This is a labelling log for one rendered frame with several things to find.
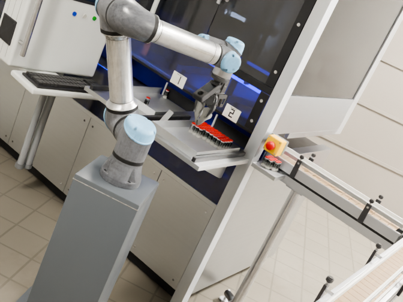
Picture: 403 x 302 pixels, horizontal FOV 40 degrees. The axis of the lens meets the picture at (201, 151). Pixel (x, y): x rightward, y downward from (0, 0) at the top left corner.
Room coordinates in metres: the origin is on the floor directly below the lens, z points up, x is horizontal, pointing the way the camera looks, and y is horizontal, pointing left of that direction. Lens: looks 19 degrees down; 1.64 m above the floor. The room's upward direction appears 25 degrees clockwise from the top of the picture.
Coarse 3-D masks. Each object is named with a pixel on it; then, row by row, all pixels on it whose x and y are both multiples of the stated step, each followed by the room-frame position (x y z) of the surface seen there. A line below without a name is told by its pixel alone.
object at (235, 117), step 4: (228, 104) 2.49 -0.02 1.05; (224, 108) 2.50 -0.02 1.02; (228, 108) 2.49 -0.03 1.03; (224, 112) 2.49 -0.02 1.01; (228, 112) 2.48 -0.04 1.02; (232, 112) 2.47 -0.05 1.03; (236, 112) 2.47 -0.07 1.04; (240, 112) 2.46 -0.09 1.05; (228, 116) 2.48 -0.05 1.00; (232, 116) 2.47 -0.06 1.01; (236, 116) 2.46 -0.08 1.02; (232, 120) 2.47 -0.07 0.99; (236, 120) 2.46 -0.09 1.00
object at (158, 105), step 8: (136, 88) 2.60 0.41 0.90; (144, 88) 2.65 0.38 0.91; (152, 88) 2.70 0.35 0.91; (160, 88) 2.76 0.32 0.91; (136, 96) 2.54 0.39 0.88; (144, 96) 2.60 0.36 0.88; (152, 96) 2.66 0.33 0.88; (160, 96) 2.72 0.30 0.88; (144, 104) 2.38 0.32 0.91; (152, 104) 2.54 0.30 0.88; (160, 104) 2.59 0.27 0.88; (168, 104) 2.65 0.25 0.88; (144, 112) 2.38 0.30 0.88; (152, 112) 2.36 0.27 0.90; (160, 112) 2.38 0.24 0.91; (176, 112) 2.49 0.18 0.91; (184, 112) 2.54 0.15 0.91; (192, 112) 2.60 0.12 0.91
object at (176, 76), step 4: (176, 72) 2.65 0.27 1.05; (172, 76) 2.66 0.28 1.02; (176, 76) 2.65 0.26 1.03; (180, 76) 2.64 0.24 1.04; (172, 80) 2.65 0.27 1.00; (176, 80) 2.64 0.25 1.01; (180, 80) 2.63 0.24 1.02; (184, 80) 2.62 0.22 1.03; (176, 84) 2.64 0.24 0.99; (180, 84) 2.63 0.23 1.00
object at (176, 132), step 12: (156, 120) 2.23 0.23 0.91; (168, 120) 2.30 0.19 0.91; (180, 120) 2.38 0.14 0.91; (192, 120) 2.46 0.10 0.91; (156, 132) 2.19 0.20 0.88; (168, 132) 2.16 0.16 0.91; (180, 132) 2.32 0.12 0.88; (180, 144) 2.13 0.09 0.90; (192, 144) 2.24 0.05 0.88; (204, 144) 2.31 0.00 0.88; (192, 156) 2.09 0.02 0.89
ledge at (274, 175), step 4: (252, 164) 2.38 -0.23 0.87; (256, 164) 2.37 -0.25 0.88; (260, 164) 2.40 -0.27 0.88; (256, 168) 2.37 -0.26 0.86; (260, 168) 2.36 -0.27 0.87; (264, 168) 2.37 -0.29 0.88; (260, 172) 2.35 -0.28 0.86; (264, 172) 2.35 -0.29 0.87; (268, 172) 2.34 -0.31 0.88; (272, 172) 2.37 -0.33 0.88; (276, 172) 2.39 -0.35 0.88; (280, 172) 2.42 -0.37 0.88; (268, 176) 2.33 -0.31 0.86; (272, 176) 2.33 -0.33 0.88; (276, 176) 2.34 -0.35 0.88; (280, 176) 2.36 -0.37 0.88; (284, 176) 2.40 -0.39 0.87
